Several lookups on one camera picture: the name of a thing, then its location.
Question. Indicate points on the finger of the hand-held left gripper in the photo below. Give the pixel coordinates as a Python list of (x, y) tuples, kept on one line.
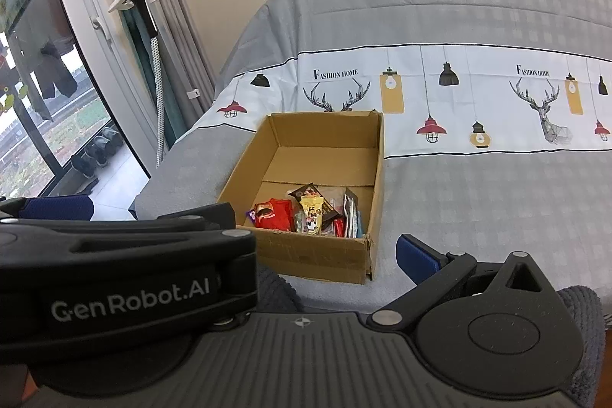
[(201, 217), (57, 207)]

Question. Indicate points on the brown cardboard box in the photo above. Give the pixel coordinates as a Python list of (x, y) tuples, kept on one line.
[(315, 255)]

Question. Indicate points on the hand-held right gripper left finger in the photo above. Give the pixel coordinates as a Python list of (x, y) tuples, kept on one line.
[(229, 321)]

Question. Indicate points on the red snack bag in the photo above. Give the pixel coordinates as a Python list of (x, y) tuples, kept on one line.
[(275, 217)]

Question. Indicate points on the white curtain clip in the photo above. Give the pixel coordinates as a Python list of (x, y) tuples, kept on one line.
[(192, 93)]

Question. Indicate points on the purple snack packet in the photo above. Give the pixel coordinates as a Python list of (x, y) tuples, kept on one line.
[(249, 215)]

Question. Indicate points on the black garment steamer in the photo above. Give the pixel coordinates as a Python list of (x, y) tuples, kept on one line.
[(148, 18)]

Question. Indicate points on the dark hanging garment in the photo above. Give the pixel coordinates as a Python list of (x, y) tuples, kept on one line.
[(52, 73)]

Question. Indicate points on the dark shoe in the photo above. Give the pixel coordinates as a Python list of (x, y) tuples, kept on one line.
[(107, 142), (85, 163)]

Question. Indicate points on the red snack bar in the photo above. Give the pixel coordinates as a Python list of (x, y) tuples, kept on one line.
[(339, 227)]

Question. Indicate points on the glass balcony door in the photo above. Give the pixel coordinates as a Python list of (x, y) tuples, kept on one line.
[(71, 6)]

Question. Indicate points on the silver snack packet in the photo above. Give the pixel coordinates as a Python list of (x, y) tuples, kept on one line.
[(350, 207)]

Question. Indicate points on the small blue packet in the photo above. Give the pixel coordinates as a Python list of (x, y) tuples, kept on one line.
[(359, 229)]

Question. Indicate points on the yellow snack packet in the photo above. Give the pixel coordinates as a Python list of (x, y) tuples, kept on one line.
[(311, 205)]

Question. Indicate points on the grey fleece cloth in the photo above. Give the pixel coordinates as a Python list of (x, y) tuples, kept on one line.
[(581, 326)]

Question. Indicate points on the grey curtain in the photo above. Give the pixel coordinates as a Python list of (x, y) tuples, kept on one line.
[(184, 30)]

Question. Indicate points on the dark green curtain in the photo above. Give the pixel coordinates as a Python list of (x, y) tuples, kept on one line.
[(130, 35)]

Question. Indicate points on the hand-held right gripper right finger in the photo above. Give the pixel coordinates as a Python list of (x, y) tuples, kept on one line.
[(418, 257)]

